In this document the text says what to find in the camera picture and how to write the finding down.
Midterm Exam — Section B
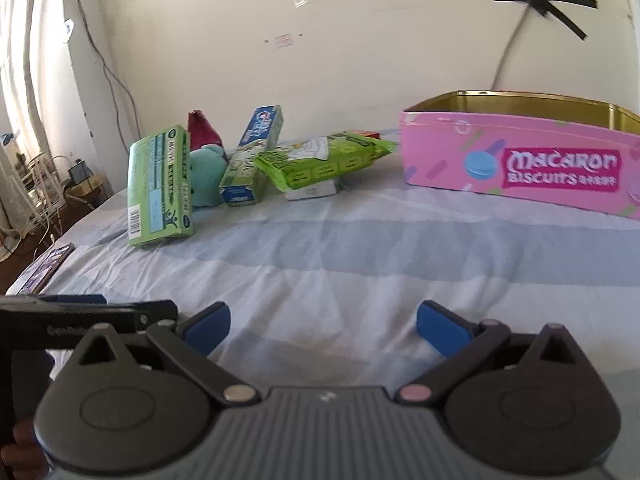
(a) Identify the blue green toothpaste box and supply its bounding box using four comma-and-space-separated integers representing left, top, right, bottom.
219, 105, 284, 207

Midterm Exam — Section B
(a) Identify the dark red triangular pouch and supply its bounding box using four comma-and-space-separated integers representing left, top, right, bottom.
187, 109, 224, 153

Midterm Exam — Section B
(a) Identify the grey wall cable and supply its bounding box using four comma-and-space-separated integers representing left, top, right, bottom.
490, 7, 532, 92

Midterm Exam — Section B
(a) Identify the green cardboard box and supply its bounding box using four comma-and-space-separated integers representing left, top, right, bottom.
127, 125, 195, 249

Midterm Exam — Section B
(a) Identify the black wall cable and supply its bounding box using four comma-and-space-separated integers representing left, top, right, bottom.
64, 0, 147, 188

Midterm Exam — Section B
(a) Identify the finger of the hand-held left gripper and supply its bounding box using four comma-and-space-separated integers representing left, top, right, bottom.
107, 300, 179, 332
35, 293, 109, 305

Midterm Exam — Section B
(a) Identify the black tape cross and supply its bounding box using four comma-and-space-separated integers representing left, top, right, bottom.
492, 0, 598, 41

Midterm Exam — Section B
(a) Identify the teal plush toy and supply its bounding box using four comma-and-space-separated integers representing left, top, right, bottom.
189, 144, 230, 209

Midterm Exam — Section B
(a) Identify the green snack packet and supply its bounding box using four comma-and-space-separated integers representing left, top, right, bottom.
255, 131, 397, 192

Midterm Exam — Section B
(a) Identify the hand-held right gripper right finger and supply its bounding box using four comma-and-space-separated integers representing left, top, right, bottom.
397, 300, 589, 406

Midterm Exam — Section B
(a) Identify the white wire rack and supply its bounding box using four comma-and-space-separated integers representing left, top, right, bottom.
0, 130, 67, 243

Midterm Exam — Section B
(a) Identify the white curtain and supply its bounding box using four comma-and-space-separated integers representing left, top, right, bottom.
0, 0, 83, 171

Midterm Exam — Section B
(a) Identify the person's left hand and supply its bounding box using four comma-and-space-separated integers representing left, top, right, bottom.
0, 417, 51, 480

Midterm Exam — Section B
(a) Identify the white flat packet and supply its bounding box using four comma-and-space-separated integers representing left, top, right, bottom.
285, 179, 342, 202

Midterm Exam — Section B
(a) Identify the pink biscuit tin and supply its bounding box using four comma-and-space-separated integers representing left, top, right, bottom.
398, 90, 640, 222

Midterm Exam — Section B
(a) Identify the smartphone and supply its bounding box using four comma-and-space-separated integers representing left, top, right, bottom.
15, 243, 76, 296

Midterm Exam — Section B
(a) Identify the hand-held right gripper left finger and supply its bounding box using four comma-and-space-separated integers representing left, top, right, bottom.
70, 301, 262, 407

